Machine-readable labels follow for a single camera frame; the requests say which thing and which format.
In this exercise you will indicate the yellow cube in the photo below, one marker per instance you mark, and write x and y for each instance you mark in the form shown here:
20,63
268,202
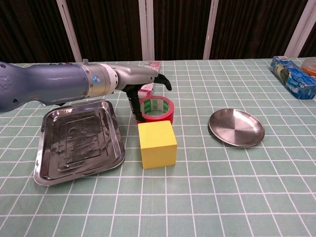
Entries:
158,150

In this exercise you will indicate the blue snack package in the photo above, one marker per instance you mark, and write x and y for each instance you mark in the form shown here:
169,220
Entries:
293,79

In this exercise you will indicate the orange lidded plastic jar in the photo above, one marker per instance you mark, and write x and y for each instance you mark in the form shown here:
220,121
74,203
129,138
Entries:
310,67

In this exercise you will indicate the white frame post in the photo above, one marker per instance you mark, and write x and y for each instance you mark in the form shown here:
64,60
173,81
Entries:
300,29
146,29
211,29
70,32

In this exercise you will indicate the pink floral carton box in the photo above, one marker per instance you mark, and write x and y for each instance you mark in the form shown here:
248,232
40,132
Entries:
155,65

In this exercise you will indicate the left blue robot arm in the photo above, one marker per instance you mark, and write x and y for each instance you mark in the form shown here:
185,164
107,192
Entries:
49,84

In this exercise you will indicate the green checked tablecloth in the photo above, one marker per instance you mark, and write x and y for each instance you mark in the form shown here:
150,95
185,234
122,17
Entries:
172,197

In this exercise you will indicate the round steel plate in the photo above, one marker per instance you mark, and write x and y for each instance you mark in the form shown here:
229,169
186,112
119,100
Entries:
237,128

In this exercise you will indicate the red tape roll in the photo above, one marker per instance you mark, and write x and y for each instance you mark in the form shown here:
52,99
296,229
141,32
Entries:
160,117

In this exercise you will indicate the dark pleated curtain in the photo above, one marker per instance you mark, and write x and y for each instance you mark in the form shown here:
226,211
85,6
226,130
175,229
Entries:
111,29

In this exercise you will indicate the square steel tray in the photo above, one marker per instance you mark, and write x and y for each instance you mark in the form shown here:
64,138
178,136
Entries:
79,143

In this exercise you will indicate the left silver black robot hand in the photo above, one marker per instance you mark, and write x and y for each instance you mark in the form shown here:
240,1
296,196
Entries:
135,75

